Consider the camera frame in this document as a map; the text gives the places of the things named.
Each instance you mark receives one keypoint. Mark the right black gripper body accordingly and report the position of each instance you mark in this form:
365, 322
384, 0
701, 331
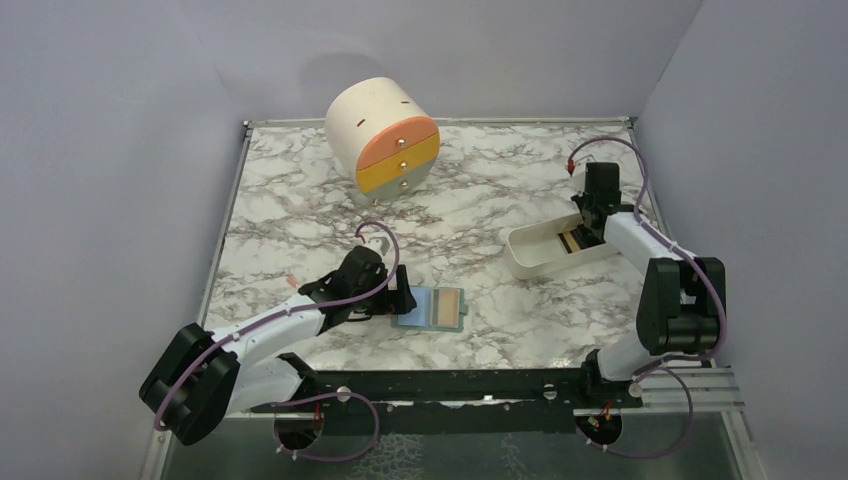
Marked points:
582, 201

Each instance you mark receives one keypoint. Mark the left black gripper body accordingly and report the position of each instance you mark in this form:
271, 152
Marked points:
383, 302

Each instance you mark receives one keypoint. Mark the green card holder wallet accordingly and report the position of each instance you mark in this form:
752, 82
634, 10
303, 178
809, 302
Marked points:
424, 316

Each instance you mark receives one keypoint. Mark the white plastic tray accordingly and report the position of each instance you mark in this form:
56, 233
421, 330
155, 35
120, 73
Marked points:
536, 250

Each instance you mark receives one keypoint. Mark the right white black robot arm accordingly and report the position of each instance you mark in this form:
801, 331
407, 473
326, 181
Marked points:
680, 314

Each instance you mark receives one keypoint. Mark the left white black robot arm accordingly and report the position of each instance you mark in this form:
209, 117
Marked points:
204, 375

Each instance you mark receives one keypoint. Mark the round cream drawer cabinet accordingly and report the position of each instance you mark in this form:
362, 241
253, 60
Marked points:
382, 137

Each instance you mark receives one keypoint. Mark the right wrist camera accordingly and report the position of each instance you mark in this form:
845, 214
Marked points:
578, 178

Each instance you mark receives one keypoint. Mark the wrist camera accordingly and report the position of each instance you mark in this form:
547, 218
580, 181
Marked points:
380, 245
578, 178

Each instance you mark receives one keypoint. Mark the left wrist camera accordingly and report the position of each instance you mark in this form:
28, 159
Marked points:
380, 245

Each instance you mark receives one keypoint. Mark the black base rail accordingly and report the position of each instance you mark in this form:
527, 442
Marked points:
429, 402

